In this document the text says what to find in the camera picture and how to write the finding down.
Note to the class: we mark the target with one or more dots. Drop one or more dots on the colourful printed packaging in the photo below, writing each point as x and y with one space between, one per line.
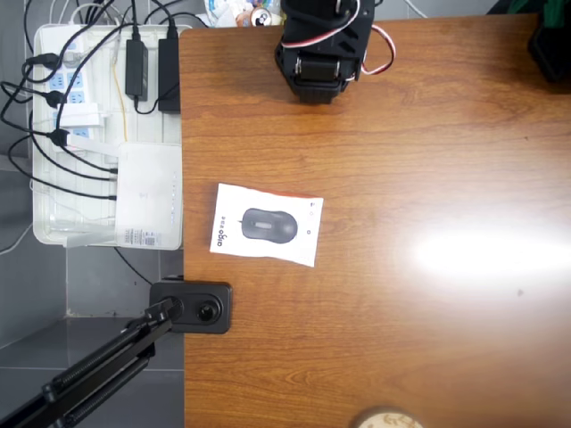
223 11

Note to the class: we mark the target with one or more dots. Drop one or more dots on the orange white mouse box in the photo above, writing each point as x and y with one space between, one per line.
267 227

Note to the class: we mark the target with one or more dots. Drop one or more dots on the white power strip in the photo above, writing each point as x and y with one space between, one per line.
76 82

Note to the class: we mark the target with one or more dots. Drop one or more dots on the green table clamp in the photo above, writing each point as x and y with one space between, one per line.
553 11

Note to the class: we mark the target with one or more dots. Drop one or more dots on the white router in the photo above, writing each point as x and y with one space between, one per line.
147 196

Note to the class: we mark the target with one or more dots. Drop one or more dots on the white plug adapter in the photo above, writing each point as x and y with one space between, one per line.
80 116

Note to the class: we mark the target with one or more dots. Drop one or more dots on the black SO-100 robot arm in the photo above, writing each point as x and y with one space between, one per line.
325 40

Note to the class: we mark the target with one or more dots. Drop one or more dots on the round wooden coaster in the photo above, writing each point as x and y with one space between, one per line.
388 421

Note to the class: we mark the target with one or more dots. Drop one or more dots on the black leader arm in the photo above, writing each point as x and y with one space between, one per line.
551 53

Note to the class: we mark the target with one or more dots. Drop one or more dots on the slim black power adapter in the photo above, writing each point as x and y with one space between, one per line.
136 67

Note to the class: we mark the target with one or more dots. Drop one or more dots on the metal drink can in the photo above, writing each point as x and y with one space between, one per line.
260 18

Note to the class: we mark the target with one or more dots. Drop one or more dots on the wide black power adapter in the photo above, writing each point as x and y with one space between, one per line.
168 76

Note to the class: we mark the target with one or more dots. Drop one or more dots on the black stand clamp base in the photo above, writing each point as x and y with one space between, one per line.
223 321

